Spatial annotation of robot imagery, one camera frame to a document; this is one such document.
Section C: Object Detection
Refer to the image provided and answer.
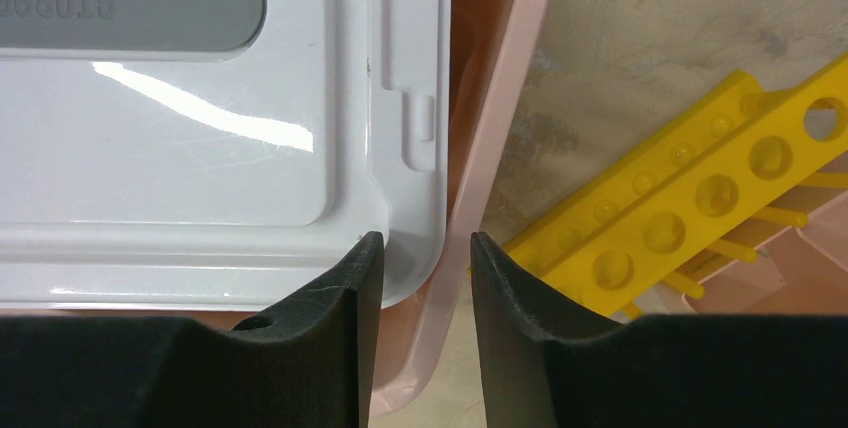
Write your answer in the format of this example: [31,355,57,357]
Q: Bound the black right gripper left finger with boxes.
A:
[1,232,384,427]

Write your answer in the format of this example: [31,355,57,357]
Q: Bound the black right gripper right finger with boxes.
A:
[470,233,847,427]

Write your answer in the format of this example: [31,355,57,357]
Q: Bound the yellow test tube rack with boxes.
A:
[505,56,847,316]

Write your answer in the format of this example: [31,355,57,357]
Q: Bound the white bin lid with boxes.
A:
[1,0,451,311]

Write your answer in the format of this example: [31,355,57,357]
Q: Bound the pink plastic desk organizer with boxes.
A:
[663,185,847,315]

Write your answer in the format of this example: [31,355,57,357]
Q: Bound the pink plastic bin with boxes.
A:
[1,0,548,417]

